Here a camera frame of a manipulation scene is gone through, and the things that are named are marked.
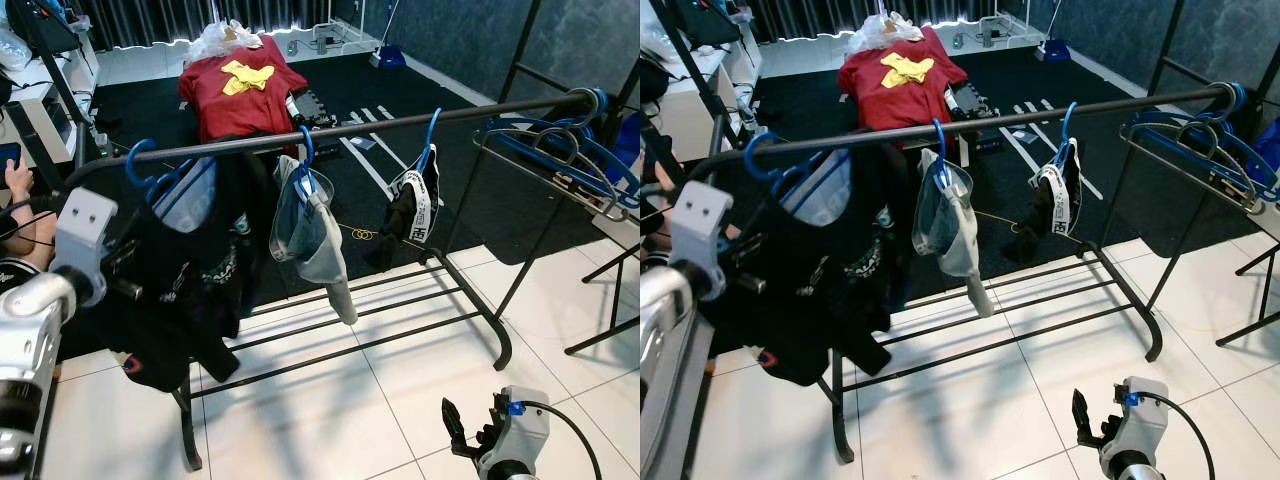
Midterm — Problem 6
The blue plastic hanger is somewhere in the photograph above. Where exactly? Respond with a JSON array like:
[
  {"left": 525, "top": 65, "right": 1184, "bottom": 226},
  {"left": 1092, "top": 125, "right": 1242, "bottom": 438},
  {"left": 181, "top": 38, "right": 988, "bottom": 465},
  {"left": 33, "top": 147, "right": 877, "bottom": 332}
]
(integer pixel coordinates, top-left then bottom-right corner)
[
  {"left": 1120, "top": 110, "right": 1280, "bottom": 216},
  {"left": 742, "top": 130, "right": 851, "bottom": 196},
  {"left": 415, "top": 107, "right": 444, "bottom": 176},
  {"left": 124, "top": 138, "right": 219, "bottom": 206},
  {"left": 480, "top": 118, "right": 641, "bottom": 216},
  {"left": 1130, "top": 82, "right": 1280, "bottom": 196},
  {"left": 1055, "top": 100, "right": 1081, "bottom": 166},
  {"left": 297, "top": 125, "right": 336, "bottom": 201},
  {"left": 932, "top": 118, "right": 957, "bottom": 191},
  {"left": 485, "top": 88, "right": 641, "bottom": 201}
]

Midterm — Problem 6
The red shirt with yellow print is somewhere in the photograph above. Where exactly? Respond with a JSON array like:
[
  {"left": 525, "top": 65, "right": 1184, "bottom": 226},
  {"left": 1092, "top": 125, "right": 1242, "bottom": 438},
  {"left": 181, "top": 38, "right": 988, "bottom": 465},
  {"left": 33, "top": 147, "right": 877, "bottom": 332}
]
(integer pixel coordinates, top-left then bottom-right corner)
[
  {"left": 178, "top": 35, "right": 309, "bottom": 144},
  {"left": 838, "top": 28, "right": 969, "bottom": 133}
]

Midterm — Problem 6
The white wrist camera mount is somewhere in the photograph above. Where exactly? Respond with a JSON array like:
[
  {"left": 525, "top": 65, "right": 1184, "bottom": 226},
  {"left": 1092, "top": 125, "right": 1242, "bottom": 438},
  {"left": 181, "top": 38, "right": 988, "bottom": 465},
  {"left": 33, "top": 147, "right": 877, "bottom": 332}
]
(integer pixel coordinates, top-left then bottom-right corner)
[
  {"left": 1100, "top": 375, "right": 1171, "bottom": 471},
  {"left": 668, "top": 180, "right": 737, "bottom": 301},
  {"left": 50, "top": 187, "right": 119, "bottom": 306},
  {"left": 480, "top": 385, "right": 551, "bottom": 477}
]

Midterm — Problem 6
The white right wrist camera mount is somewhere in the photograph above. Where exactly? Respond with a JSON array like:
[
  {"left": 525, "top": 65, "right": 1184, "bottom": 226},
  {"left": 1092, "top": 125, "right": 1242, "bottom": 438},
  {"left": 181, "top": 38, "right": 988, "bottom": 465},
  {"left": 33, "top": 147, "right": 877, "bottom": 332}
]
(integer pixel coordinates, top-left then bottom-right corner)
[
  {"left": 480, "top": 385, "right": 551, "bottom": 477},
  {"left": 1100, "top": 375, "right": 1171, "bottom": 471}
]

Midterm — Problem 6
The grey blue garment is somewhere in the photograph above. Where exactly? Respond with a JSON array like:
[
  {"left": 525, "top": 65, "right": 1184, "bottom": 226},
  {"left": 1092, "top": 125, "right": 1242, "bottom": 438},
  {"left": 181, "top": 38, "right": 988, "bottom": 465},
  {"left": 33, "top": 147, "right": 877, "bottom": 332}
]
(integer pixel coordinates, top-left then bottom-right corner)
[
  {"left": 912, "top": 148, "right": 996, "bottom": 319},
  {"left": 268, "top": 155, "right": 359, "bottom": 327}
]

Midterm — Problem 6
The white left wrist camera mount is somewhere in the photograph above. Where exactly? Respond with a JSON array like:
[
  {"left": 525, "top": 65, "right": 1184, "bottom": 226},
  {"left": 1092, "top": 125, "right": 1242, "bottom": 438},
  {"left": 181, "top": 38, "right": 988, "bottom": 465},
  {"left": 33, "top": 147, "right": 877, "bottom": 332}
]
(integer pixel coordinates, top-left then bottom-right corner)
[
  {"left": 50, "top": 187, "right": 119, "bottom": 306},
  {"left": 668, "top": 180, "right": 737, "bottom": 301}
]

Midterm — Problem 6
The white plastic bag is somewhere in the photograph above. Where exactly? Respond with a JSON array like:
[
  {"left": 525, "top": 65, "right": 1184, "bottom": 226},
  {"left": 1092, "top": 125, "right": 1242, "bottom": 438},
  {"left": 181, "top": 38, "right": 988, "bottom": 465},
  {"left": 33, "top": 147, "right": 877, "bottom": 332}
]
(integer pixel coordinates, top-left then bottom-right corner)
[
  {"left": 186, "top": 18, "right": 264, "bottom": 66},
  {"left": 845, "top": 10, "right": 926, "bottom": 56}
]

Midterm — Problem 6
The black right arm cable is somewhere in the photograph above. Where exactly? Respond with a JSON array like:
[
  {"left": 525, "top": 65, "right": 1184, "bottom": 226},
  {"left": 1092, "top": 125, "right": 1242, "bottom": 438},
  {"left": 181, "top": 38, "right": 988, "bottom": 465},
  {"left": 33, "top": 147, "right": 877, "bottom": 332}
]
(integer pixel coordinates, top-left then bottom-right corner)
[
  {"left": 1138, "top": 390, "right": 1217, "bottom": 480},
  {"left": 518, "top": 400, "right": 604, "bottom": 480}
]

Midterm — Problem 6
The white power strip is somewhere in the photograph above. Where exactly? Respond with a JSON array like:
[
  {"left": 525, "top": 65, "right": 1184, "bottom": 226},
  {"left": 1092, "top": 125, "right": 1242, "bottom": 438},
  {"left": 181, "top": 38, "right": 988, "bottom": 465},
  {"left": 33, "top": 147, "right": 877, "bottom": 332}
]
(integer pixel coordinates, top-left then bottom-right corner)
[
  {"left": 285, "top": 32, "right": 351, "bottom": 56},
  {"left": 950, "top": 22, "right": 1036, "bottom": 51}
]

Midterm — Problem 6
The black floor mat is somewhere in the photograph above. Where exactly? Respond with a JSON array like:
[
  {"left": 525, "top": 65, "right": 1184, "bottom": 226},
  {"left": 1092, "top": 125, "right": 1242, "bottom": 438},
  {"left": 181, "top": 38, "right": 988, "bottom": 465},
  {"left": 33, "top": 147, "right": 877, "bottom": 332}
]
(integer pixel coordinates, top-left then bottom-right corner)
[
  {"left": 700, "top": 45, "right": 1271, "bottom": 301},
  {"left": 60, "top": 50, "right": 601, "bottom": 311}
]

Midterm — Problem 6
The black garment with white band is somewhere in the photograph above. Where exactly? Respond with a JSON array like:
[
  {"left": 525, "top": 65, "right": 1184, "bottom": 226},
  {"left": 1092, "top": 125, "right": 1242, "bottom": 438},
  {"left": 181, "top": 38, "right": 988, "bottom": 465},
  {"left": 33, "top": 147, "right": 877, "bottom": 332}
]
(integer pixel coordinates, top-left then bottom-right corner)
[
  {"left": 363, "top": 170, "right": 442, "bottom": 273},
  {"left": 1003, "top": 138, "right": 1084, "bottom": 266}
]

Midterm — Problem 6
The dark curtain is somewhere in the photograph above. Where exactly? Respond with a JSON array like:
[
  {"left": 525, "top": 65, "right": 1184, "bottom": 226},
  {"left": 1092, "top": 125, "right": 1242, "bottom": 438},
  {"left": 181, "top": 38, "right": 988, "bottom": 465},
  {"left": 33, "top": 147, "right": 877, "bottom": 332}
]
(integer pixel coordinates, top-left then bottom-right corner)
[
  {"left": 745, "top": 0, "right": 986, "bottom": 41},
  {"left": 75, "top": 0, "right": 336, "bottom": 51}
]

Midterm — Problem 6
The black device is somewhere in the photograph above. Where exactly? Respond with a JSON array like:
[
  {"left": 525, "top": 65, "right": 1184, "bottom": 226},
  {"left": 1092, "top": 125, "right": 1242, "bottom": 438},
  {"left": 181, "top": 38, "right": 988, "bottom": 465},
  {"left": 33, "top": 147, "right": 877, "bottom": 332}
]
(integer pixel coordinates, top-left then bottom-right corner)
[
  {"left": 287, "top": 90, "right": 338, "bottom": 131},
  {"left": 945, "top": 82, "right": 1001, "bottom": 151}
]

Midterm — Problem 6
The white desk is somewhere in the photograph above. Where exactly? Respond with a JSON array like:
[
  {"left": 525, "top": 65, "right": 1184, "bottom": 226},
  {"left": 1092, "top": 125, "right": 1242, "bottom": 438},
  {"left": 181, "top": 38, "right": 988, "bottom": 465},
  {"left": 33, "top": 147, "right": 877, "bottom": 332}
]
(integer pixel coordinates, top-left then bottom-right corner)
[
  {"left": 640, "top": 40, "right": 766, "bottom": 161},
  {"left": 0, "top": 30, "right": 101, "bottom": 166}
]

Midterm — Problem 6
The black metal clothes rack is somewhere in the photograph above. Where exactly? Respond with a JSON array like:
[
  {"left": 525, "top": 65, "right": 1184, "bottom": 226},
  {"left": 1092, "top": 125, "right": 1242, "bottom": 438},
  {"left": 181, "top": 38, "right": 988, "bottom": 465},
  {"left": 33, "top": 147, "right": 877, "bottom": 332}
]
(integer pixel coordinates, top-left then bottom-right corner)
[
  {"left": 60, "top": 88, "right": 601, "bottom": 473},
  {"left": 688, "top": 85, "right": 1241, "bottom": 466}
]

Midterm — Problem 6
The black metal garment stand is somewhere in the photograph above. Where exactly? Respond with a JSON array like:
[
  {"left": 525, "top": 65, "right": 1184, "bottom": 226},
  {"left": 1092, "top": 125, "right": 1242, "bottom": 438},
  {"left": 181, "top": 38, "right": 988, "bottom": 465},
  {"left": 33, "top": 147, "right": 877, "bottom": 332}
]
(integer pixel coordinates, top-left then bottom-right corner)
[
  {"left": 440, "top": 0, "right": 641, "bottom": 356},
  {"left": 1100, "top": 0, "right": 1280, "bottom": 348}
]

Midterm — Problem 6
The black printed shirt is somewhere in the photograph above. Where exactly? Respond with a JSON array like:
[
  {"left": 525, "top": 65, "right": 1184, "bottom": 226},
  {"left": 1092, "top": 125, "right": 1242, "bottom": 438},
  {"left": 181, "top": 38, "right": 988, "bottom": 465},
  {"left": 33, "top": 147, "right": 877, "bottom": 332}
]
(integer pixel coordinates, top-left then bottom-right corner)
[
  {"left": 62, "top": 150, "right": 283, "bottom": 393},
  {"left": 700, "top": 140, "right": 916, "bottom": 389}
]

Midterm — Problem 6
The black tripod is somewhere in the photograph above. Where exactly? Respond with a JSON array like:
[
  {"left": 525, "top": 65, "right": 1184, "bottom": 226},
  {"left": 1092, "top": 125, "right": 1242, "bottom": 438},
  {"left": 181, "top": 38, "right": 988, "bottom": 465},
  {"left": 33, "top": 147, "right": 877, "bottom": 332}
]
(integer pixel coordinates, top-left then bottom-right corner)
[
  {"left": 650, "top": 0, "right": 761, "bottom": 151},
  {"left": 5, "top": 0, "right": 111, "bottom": 163}
]

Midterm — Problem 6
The yellow cord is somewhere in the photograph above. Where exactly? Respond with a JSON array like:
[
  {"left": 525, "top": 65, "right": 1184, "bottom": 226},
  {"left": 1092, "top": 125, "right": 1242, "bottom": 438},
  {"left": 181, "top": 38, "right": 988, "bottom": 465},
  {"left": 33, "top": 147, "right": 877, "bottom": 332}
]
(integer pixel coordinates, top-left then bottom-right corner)
[
  {"left": 975, "top": 208, "right": 1021, "bottom": 236},
  {"left": 330, "top": 215, "right": 381, "bottom": 244}
]

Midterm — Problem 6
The seated person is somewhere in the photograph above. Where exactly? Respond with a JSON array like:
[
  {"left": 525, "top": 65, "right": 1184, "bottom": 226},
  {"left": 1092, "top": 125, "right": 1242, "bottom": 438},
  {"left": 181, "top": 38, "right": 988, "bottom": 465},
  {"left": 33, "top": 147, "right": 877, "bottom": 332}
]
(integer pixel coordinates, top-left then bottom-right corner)
[{"left": 0, "top": 140, "right": 57, "bottom": 271}]

